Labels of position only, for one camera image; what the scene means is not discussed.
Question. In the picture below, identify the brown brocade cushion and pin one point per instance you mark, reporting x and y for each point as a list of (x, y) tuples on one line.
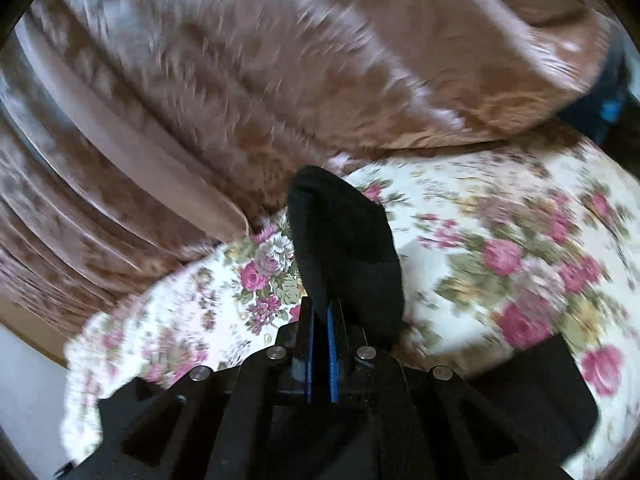
[(465, 55)]

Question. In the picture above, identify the dark object with blue patch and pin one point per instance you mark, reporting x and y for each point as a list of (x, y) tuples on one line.
[(607, 95)]

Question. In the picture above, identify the black pants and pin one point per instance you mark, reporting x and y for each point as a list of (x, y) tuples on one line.
[(340, 240)]

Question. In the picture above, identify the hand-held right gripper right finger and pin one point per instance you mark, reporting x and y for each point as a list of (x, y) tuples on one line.
[(332, 360)]

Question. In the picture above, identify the floral bedsheet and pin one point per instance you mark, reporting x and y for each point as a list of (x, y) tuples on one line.
[(480, 240)]

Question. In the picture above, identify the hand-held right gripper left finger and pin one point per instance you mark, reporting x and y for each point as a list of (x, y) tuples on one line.
[(309, 360)]

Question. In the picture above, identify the wooden sofa base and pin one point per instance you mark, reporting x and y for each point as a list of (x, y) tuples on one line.
[(25, 325)]

